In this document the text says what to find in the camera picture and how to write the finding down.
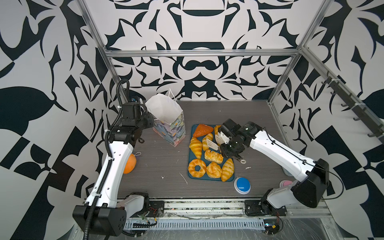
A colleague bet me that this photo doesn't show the blue push button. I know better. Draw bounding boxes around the blue push button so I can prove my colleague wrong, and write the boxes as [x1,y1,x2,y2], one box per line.
[234,177,251,195]

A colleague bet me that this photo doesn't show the metal tongs white tips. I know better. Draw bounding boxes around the metal tongs white tips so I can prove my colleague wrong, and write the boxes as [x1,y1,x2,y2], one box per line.
[207,133,247,164]

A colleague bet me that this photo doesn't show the round bun bread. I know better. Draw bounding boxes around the round bun bread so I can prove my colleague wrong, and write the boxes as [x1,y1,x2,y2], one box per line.
[206,162,222,179]

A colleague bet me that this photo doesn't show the long braided bread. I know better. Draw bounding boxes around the long braided bread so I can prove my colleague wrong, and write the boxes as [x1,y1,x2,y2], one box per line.
[214,125,221,135]

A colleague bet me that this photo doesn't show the small croissant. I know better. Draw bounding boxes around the small croissant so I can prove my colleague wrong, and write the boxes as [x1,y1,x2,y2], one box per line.
[202,133,213,151]

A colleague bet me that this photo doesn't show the rectangular pastry bread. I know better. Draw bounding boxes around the rectangular pastry bread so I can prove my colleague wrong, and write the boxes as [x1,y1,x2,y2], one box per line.
[204,150,224,165]

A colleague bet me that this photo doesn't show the floral paper bag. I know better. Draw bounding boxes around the floral paper bag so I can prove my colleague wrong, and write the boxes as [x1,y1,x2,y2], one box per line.
[145,90,186,147]

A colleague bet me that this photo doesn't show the donut bread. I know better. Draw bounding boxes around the donut bread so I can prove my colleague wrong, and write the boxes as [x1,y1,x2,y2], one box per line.
[188,159,206,178]

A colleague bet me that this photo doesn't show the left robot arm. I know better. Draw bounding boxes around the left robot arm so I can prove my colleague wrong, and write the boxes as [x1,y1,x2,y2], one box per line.
[73,79,154,240]

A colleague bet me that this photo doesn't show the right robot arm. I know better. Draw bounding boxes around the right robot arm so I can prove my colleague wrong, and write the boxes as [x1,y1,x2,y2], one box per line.
[218,119,331,217]

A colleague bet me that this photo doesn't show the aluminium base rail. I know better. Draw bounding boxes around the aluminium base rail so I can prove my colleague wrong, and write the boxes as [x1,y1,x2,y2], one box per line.
[124,198,332,232]

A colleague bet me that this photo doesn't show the croissant bottom right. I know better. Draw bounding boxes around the croissant bottom right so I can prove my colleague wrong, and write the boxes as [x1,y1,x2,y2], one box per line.
[221,159,235,182]

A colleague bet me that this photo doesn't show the large croissant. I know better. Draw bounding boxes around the large croissant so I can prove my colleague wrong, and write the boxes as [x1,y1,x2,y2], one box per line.
[189,137,203,159]

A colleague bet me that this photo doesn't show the orange fake fruit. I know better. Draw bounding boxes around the orange fake fruit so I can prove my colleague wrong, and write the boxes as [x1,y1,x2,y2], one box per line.
[123,154,137,174]

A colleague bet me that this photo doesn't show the wall hook rack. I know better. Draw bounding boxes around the wall hook rack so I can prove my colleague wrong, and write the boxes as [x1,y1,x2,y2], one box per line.
[322,71,384,145]

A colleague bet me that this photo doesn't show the pink push button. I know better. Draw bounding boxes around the pink push button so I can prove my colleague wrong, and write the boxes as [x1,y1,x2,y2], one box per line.
[279,180,293,188]

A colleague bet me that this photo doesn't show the orange triangular bread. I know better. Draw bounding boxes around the orange triangular bread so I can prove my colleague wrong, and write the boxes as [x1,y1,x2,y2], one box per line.
[193,124,214,138]

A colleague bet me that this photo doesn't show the teal tray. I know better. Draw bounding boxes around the teal tray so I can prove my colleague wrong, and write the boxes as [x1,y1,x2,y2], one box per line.
[187,124,236,182]

